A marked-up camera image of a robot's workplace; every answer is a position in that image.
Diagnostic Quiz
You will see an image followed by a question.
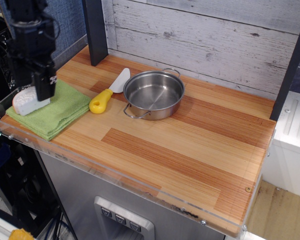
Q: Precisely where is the round metal pot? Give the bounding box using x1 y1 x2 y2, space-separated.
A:
123 68 185 121

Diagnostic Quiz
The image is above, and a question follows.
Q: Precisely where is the black plastic crate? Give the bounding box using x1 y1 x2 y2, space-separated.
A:
0 27 33 100

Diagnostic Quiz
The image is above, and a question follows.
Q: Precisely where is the folded green cloth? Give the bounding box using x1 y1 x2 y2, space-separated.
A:
6 80 91 141

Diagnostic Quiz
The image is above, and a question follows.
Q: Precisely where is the white aluminium side block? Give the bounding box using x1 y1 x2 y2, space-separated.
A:
261 91 300 196

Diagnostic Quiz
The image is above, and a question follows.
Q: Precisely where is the blue fabric partition panel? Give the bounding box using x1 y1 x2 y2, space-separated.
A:
0 0 88 70

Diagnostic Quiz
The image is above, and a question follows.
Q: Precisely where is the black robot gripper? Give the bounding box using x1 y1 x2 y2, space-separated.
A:
8 17 57 102

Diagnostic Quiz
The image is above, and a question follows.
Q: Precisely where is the yellow object at bottom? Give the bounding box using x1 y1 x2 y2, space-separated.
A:
8 228 34 240

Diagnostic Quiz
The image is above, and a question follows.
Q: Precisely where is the yellow handled toy knife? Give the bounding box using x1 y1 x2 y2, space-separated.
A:
89 68 131 114

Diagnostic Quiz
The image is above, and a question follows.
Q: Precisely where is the white toy sushi piece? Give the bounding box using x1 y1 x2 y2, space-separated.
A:
12 86 51 116

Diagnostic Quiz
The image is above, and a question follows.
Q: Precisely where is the dark right vertical post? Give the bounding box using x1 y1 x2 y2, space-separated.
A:
269 33 300 121

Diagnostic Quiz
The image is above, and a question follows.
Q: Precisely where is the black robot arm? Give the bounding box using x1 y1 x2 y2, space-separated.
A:
6 0 59 102

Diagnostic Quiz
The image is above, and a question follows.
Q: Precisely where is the dark left vertical post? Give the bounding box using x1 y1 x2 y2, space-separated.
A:
82 0 109 66

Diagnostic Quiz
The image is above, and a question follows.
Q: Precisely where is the silver dispenser button panel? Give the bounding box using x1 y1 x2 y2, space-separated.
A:
94 196 156 240

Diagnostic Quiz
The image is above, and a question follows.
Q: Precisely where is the dark vertical post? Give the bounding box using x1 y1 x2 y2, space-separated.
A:
82 0 109 66
269 33 300 121

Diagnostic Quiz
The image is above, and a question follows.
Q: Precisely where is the clear acrylic table guard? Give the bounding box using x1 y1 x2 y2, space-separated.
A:
0 34 276 238

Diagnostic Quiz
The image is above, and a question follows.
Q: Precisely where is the stainless toy fridge cabinet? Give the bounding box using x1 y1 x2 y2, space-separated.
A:
40 153 225 240

